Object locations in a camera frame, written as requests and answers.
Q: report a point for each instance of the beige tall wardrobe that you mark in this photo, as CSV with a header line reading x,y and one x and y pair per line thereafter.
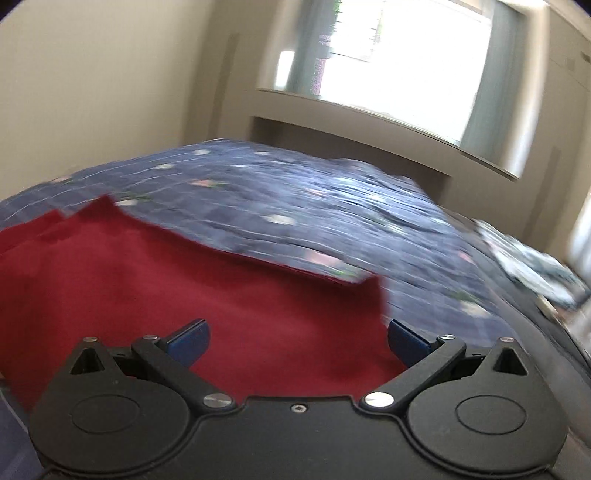
x,y
221,69

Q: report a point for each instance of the teal curtain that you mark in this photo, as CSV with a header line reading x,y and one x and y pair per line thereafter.
x,y
496,78
304,46

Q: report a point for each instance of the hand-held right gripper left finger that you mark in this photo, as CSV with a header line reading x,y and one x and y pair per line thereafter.
x,y
189,341

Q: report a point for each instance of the blue checked floral quilt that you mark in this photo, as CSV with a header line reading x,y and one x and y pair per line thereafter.
x,y
300,207

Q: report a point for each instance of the light patterned cloth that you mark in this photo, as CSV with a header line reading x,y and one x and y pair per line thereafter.
x,y
531,267

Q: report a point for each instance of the beige headboard cabinet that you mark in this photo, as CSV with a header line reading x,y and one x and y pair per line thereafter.
x,y
369,134

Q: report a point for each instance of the bright window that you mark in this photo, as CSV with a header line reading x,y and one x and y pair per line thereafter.
x,y
406,60

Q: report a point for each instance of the red knit sweater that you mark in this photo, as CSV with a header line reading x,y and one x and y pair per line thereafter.
x,y
184,286

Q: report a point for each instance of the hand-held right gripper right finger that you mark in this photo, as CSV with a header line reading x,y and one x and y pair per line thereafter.
x,y
408,341

